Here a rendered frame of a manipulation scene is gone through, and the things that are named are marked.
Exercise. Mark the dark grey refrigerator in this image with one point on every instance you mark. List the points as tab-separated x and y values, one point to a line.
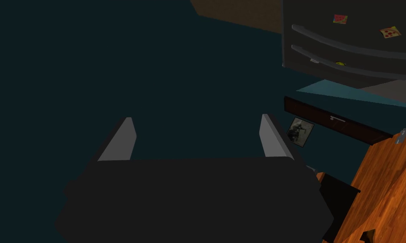
358	50

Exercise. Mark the orange wooden cabinet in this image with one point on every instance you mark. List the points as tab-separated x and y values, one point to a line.
388	189

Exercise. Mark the dark brown wall shelf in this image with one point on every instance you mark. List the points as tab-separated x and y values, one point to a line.
337	123

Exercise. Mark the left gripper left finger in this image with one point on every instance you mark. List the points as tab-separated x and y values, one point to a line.
120	143

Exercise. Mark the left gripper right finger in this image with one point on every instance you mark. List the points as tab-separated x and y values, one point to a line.
273	141

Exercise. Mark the grey framed wall picture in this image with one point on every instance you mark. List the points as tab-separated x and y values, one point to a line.
300	132

